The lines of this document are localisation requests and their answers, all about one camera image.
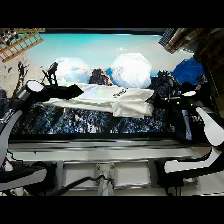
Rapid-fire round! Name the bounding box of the white garment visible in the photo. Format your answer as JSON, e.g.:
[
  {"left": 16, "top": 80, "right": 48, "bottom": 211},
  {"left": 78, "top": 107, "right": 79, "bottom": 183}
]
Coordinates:
[{"left": 42, "top": 82, "right": 156, "bottom": 119}]

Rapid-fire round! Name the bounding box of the blue garment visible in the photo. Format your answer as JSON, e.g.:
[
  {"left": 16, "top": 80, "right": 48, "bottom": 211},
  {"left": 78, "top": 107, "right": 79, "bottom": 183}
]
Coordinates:
[{"left": 171, "top": 56, "right": 205, "bottom": 86}]

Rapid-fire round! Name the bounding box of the silver frame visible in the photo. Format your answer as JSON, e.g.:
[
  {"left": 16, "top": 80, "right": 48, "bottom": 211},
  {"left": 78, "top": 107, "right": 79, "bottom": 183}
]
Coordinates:
[{"left": 7, "top": 138, "right": 224, "bottom": 197}]

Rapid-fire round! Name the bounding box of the black cable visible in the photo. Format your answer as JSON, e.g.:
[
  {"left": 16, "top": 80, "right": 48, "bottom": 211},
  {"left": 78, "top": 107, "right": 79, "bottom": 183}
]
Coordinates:
[{"left": 50, "top": 174, "right": 111, "bottom": 197}]

